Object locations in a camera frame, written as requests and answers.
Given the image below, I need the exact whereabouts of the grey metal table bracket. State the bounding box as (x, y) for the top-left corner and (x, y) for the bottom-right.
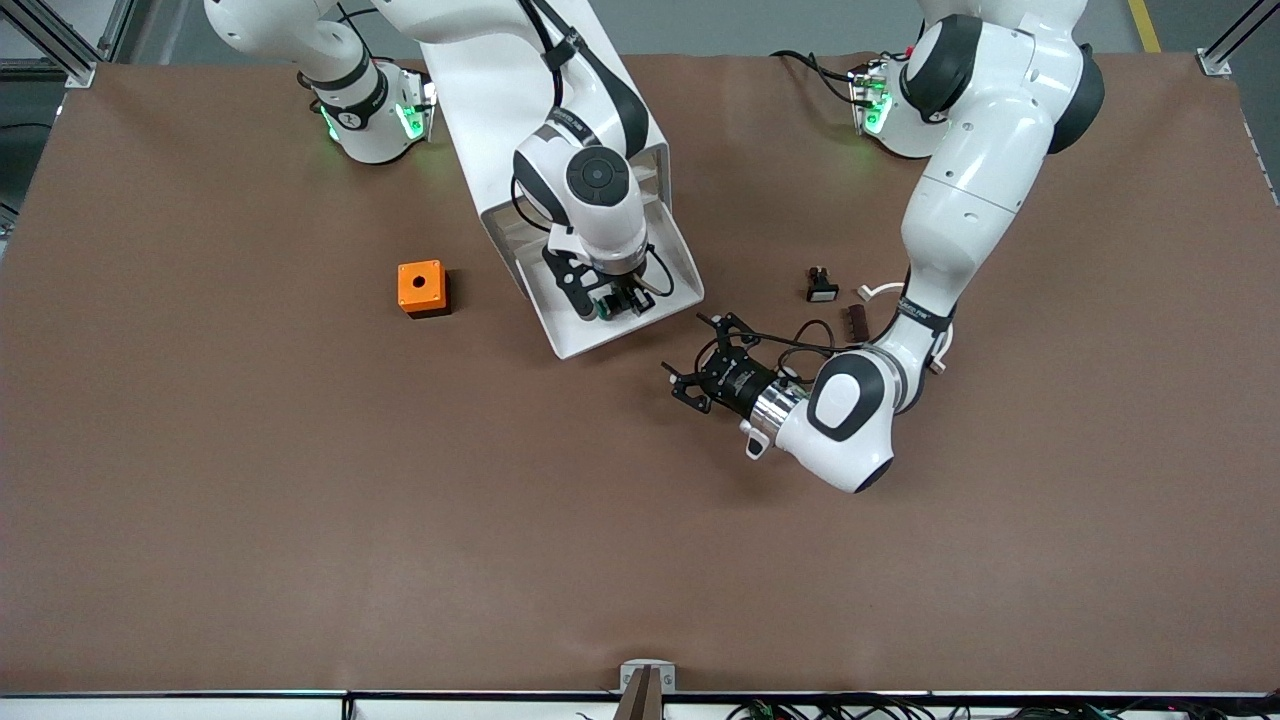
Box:
(620, 659), (677, 693)

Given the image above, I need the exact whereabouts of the black base power cable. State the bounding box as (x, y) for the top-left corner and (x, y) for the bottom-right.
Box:
(769, 49), (863, 107)

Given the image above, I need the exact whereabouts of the aluminium frame profile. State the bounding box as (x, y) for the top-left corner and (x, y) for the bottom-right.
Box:
(0, 0), (138, 91)
(1195, 0), (1280, 77)

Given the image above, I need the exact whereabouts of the white table edge rail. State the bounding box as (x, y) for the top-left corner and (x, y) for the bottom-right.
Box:
(0, 691), (1280, 720)

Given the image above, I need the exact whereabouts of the brown table mat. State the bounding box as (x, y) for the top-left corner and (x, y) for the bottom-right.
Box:
(0, 50), (1280, 696)

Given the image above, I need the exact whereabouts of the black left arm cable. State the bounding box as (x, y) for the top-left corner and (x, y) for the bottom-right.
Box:
(745, 319), (839, 376)

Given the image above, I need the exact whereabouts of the orange button enclosure box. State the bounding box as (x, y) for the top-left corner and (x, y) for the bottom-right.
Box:
(397, 260), (452, 320)

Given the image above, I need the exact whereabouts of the brown post under bracket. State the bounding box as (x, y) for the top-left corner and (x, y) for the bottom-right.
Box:
(614, 668), (664, 720)

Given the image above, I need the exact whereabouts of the white curved plastic clamp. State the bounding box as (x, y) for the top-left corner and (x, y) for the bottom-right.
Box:
(857, 282), (949, 376)

